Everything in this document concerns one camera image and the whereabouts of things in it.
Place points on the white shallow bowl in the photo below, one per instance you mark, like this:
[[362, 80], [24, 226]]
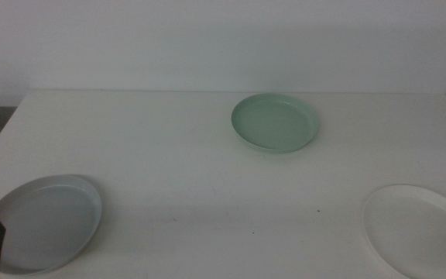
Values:
[[412, 232]]

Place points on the pale green shallow bowl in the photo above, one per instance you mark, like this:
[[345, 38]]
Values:
[[273, 124]]

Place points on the light grey shallow bowl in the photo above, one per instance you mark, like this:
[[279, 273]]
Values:
[[52, 224]]

